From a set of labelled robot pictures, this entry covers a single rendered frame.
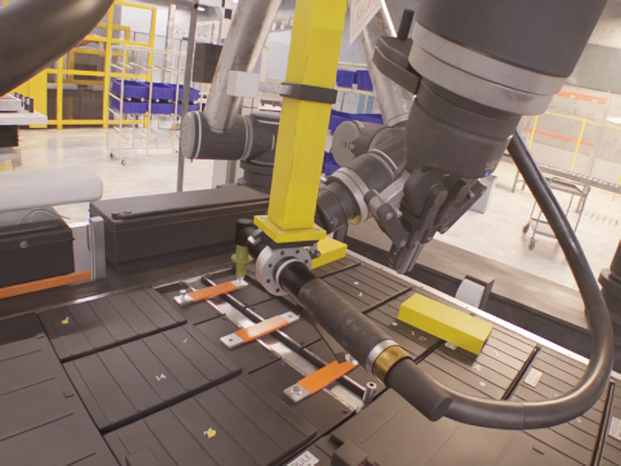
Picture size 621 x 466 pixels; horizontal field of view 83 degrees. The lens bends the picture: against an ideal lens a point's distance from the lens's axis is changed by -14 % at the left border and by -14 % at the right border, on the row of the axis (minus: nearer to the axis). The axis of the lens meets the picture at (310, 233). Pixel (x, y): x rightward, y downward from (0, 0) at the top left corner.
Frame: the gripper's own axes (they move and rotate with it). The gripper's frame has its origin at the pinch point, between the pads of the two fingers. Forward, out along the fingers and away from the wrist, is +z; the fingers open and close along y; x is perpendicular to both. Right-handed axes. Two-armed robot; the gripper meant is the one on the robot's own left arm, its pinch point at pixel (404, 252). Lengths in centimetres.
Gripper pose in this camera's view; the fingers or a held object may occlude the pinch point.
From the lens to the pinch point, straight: 37.8
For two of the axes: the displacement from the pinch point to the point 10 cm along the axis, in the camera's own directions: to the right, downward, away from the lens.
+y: 8.6, -2.2, 4.6
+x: -4.8, -6.5, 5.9
